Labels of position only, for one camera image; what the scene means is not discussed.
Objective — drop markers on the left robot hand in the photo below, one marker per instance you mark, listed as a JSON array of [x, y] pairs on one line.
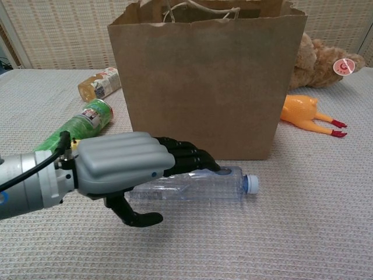
[[122, 160]]

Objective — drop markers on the green chips can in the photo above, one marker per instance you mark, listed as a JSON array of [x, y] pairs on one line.
[[87, 122]]

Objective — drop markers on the clear plastic water bottle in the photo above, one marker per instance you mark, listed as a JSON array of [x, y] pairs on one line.
[[218, 186]]

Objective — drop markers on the amber tea bottle with label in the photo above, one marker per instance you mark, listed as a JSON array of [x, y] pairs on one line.
[[99, 84]]

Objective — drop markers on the brown paper shopping bag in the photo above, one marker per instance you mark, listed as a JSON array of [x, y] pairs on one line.
[[204, 87]]

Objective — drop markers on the white woven tablecloth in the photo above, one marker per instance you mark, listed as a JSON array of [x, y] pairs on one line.
[[233, 233]]

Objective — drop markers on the woven folding screen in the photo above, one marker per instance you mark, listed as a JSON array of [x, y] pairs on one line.
[[64, 35]]

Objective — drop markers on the orange rubber chicken toy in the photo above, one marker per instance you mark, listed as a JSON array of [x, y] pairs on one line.
[[300, 111]]

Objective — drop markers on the brown teddy bear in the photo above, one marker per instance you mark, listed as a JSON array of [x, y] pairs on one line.
[[317, 64]]

